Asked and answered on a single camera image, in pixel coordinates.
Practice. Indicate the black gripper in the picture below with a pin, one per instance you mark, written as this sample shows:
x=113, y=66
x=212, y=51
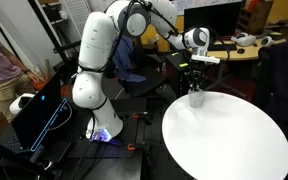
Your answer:
x=196, y=70

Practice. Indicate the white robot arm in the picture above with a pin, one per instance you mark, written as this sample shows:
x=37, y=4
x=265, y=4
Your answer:
x=105, y=36

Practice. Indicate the clear plastic cup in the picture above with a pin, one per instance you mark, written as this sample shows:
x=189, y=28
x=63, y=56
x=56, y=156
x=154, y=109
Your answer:
x=195, y=98

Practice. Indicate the black keyboard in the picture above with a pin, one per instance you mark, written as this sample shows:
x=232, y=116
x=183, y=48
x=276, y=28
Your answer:
x=222, y=47

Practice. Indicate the black office chair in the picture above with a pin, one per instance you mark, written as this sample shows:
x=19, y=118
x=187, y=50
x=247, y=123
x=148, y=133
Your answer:
x=144, y=65

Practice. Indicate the round wooden desk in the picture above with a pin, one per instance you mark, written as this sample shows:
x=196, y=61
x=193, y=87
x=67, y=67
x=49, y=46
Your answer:
x=251, y=52

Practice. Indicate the black computer mouse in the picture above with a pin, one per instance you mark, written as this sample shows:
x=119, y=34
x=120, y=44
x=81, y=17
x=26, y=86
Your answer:
x=241, y=51

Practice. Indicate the white VR headset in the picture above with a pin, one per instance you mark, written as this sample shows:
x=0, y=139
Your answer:
x=244, y=39

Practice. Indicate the round white table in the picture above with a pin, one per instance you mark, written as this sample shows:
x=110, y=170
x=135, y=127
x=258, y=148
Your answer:
x=227, y=138

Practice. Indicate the black computer monitor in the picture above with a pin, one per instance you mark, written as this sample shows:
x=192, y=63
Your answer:
x=221, y=18

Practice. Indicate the orange clamp upper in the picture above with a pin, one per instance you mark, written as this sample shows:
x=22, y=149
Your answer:
x=144, y=115

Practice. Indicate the orange clamp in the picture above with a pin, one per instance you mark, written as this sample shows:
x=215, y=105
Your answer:
x=140, y=145
x=144, y=115

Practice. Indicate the blue jacket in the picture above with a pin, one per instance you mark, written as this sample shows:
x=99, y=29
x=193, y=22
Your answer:
x=122, y=60

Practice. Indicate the dark cloth covered chair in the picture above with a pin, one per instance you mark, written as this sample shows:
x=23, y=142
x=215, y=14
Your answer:
x=272, y=87

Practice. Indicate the orange clamp lower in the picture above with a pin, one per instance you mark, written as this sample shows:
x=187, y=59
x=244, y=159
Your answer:
x=140, y=145

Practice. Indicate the black laptop blue light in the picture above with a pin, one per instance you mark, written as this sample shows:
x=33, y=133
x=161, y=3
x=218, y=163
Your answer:
x=33, y=122

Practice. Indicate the white controller on stand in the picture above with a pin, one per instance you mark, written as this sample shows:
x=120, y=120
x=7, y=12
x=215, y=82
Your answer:
x=20, y=102

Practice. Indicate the person in pink shirt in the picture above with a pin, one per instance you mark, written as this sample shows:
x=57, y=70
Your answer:
x=15, y=79

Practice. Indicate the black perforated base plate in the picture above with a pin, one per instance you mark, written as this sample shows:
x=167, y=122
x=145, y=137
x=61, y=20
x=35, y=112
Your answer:
x=115, y=148

